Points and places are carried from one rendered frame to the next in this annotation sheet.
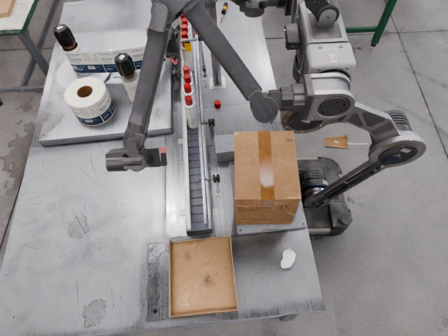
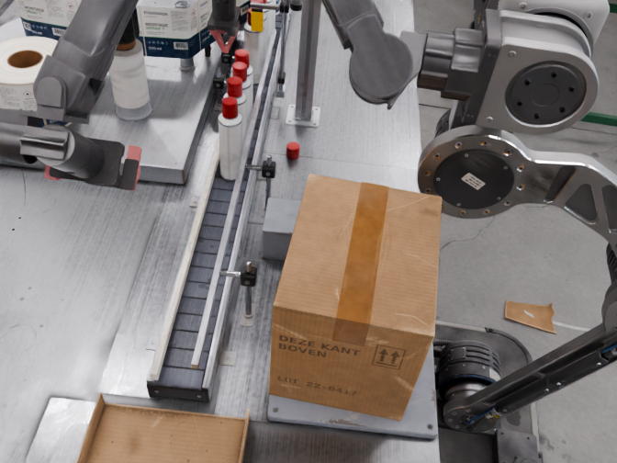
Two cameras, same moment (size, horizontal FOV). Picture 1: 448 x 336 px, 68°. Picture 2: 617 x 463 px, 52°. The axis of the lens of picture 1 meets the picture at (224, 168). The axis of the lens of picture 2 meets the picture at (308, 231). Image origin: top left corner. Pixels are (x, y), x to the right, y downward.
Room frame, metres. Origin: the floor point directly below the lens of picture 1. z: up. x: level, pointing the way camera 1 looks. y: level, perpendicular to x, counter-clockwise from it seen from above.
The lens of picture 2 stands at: (-0.06, -0.08, 1.88)
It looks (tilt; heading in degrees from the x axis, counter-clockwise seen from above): 47 degrees down; 1
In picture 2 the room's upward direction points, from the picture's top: 6 degrees clockwise
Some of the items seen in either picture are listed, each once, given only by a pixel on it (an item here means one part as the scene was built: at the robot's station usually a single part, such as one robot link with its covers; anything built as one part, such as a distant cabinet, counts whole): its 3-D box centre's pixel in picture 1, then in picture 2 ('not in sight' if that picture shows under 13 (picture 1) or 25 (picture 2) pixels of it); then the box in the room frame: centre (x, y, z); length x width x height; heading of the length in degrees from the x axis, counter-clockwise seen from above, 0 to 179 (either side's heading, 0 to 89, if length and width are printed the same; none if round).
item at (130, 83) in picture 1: (131, 80); (125, 58); (1.21, 0.42, 1.03); 0.09 x 0.09 x 0.30
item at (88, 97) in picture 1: (91, 101); (32, 84); (1.17, 0.64, 0.95); 0.20 x 0.20 x 0.14
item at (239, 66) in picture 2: (189, 91); (240, 103); (1.15, 0.13, 0.98); 0.05 x 0.05 x 0.20
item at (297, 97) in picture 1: (293, 98); (454, 63); (0.65, -0.23, 1.45); 0.09 x 0.08 x 0.12; 176
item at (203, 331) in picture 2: (199, 117); (245, 155); (1.00, 0.10, 0.96); 1.07 x 0.01 x 0.01; 1
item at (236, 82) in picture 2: (190, 100); (235, 118); (1.09, 0.14, 0.98); 0.05 x 0.05 x 0.20
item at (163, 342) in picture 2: (185, 125); (212, 168); (1.00, 0.17, 0.91); 1.07 x 0.01 x 0.02; 1
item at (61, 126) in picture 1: (112, 79); (95, 68); (1.41, 0.59, 0.86); 0.80 x 0.67 x 0.05; 1
